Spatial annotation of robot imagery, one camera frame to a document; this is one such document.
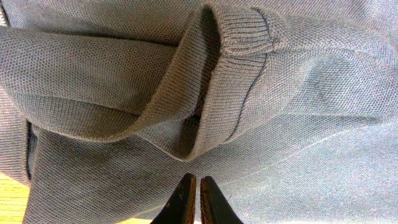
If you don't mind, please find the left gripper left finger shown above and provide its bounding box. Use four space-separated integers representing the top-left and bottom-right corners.
150 173 197 224

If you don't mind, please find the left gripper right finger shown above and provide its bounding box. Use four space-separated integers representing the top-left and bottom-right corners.
200 176 243 224

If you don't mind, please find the blue polo shirt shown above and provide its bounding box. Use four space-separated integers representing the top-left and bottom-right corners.
1 1 397 223

